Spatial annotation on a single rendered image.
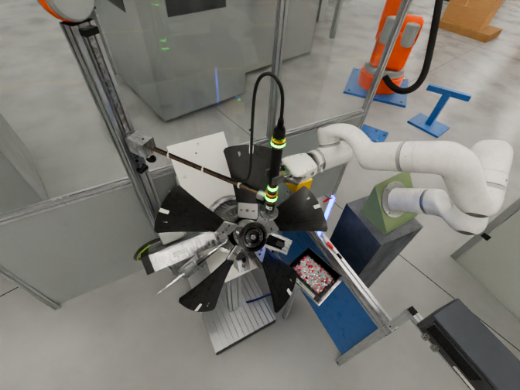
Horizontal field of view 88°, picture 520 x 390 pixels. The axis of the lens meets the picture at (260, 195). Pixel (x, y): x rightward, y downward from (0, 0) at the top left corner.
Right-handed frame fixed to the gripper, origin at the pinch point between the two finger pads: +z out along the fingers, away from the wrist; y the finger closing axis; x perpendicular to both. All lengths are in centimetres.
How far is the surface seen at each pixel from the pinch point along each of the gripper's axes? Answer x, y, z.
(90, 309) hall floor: -148, 59, 106
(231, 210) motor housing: -27.6, 12.6, 10.5
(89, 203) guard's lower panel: -55, 71, 70
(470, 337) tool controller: -23, -67, -33
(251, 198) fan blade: -17.1, 6.9, 4.2
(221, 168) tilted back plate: -22.5, 33.2, 6.2
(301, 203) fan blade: -27.1, 2.1, -18.3
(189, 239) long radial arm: -32.9, 9.9, 30.6
